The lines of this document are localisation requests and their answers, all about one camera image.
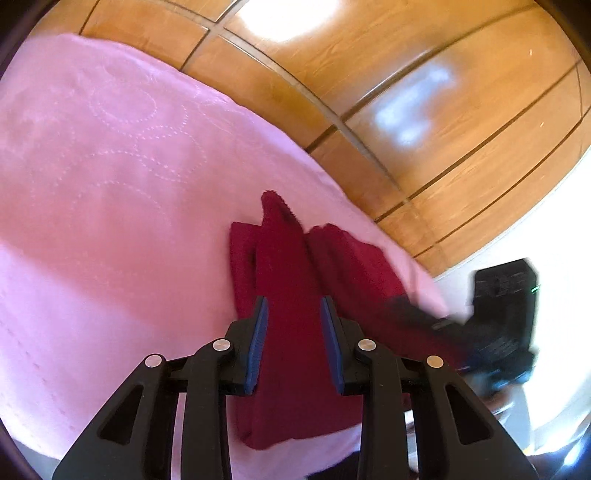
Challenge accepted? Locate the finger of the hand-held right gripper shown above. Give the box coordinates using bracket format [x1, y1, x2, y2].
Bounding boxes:
[387, 295, 472, 366]

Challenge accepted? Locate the pink bedsheet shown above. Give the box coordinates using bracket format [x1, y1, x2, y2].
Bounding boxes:
[0, 32, 462, 480]

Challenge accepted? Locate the wooden wardrobe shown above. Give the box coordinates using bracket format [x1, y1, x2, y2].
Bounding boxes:
[78, 0, 591, 278]

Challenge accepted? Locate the red long-sleeve sweater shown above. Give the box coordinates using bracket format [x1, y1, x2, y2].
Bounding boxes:
[230, 189, 472, 450]

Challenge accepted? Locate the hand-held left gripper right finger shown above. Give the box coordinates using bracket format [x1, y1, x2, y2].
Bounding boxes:
[320, 296, 539, 480]

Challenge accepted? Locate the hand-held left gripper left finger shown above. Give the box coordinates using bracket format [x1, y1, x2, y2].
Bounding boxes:
[53, 296, 269, 480]

